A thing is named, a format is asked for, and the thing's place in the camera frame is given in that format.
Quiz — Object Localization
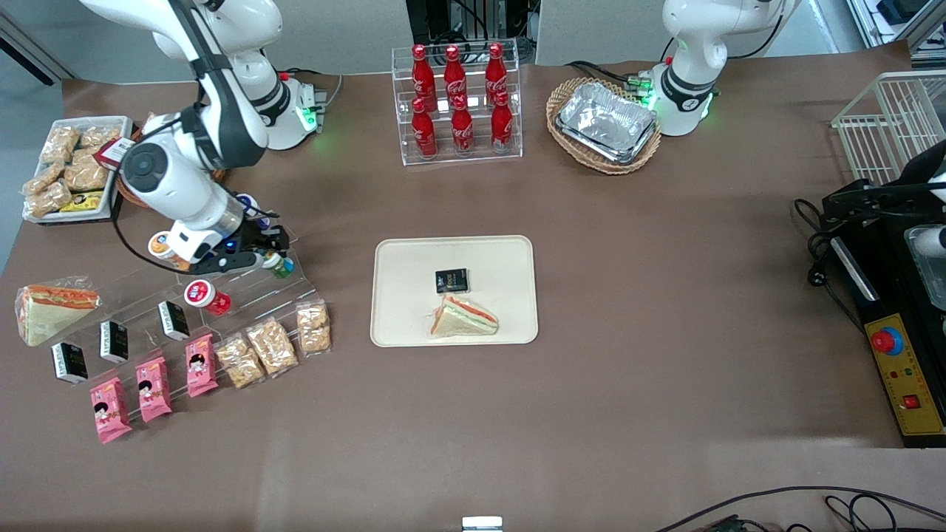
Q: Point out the pink snack packet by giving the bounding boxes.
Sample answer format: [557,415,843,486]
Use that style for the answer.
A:
[90,377,134,444]
[185,334,220,398]
[135,357,173,423]

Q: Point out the aluminium foil tray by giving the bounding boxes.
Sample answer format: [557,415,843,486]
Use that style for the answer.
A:
[556,81,659,165]

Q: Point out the black cable bundle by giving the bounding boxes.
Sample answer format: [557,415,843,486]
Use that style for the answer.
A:
[793,198,865,333]

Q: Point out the wrapped triangle sandwich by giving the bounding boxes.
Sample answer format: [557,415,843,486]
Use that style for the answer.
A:
[16,277,102,348]
[430,294,500,338]

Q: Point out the clear acrylic bottle rack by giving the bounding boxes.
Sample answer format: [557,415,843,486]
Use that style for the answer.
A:
[392,38,523,167]

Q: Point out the red cookie box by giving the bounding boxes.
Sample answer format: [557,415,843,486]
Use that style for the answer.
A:
[94,137,138,172]

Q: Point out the orange gum bottle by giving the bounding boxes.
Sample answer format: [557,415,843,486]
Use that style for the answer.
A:
[148,231,191,271]

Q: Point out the red gum bottle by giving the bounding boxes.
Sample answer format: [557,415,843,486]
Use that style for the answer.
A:
[184,279,232,317]

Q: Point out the black yellow control box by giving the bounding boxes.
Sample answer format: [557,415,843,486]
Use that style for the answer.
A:
[829,220,946,449]

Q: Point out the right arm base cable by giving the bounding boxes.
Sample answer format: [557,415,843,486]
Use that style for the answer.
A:
[277,68,344,135]

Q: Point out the black floor cables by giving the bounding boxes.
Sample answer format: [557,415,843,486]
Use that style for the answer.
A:
[654,485,946,532]

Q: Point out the light wicker basket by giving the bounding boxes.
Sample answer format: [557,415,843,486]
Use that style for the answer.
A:
[546,77,662,175]

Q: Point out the clear acrylic stepped display stand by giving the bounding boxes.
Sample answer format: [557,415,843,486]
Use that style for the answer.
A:
[44,211,320,416]

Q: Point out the red cola bottle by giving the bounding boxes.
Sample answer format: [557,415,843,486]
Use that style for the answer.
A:
[412,44,437,112]
[443,44,468,104]
[451,95,475,154]
[411,98,438,158]
[486,42,509,100]
[491,90,514,152]

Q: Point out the black equipment rack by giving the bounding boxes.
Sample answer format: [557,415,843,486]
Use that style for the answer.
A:
[405,0,540,66]

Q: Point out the wrapped cereal bar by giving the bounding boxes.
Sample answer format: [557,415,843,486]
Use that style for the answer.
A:
[78,126,121,150]
[26,181,76,219]
[65,154,110,193]
[296,299,332,358]
[41,126,81,165]
[246,318,299,378]
[215,334,266,389]
[22,163,65,196]

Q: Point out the white rectangular tray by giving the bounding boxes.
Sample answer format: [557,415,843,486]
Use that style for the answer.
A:
[22,116,134,224]

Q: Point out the black white gum box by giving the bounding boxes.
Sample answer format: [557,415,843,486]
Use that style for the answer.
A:
[158,301,191,341]
[100,320,129,364]
[52,342,89,385]

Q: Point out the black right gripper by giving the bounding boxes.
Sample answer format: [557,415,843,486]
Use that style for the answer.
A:
[194,224,290,276]

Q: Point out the beige plastic tray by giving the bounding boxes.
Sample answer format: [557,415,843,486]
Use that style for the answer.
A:
[370,235,539,348]

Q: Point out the blue gum bottle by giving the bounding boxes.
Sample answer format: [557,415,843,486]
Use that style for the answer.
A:
[235,194,271,224]

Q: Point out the clear plastic container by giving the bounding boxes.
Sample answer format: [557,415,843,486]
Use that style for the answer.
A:
[903,225,946,311]

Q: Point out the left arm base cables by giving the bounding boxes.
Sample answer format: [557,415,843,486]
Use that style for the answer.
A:
[565,58,670,95]

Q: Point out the white wire basket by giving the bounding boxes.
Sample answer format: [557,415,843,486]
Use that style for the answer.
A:
[831,70,946,187]

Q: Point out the metal shelf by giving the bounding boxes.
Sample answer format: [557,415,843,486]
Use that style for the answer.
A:
[846,0,946,54]

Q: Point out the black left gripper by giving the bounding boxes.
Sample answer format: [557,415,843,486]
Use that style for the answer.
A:
[822,180,938,225]

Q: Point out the dark brown wicker basket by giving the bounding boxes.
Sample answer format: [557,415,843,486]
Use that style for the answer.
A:
[115,122,228,211]

